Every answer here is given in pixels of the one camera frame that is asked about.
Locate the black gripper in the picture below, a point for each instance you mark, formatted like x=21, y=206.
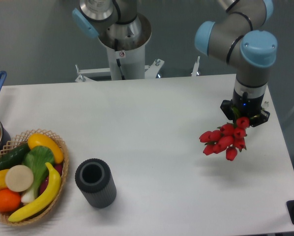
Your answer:
x=246, y=102

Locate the red tulip bouquet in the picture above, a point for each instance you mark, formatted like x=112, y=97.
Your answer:
x=228, y=138

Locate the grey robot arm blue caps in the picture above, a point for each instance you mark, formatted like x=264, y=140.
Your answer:
x=238, y=41

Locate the dark grey ribbed vase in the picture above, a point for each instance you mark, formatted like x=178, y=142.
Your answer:
x=94, y=179

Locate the green bok choy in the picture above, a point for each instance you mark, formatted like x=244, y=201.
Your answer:
x=35, y=160

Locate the woven wicker basket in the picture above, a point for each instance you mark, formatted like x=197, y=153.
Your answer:
x=19, y=140

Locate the yellow banana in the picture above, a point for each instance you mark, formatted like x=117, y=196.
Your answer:
x=43, y=200

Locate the green cucumber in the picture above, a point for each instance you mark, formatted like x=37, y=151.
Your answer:
x=14, y=157

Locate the beige round disc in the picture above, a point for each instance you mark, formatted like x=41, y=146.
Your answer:
x=19, y=178

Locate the orange fruit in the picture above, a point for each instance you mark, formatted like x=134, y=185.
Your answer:
x=9, y=200

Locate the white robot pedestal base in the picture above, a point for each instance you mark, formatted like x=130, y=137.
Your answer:
x=125, y=47

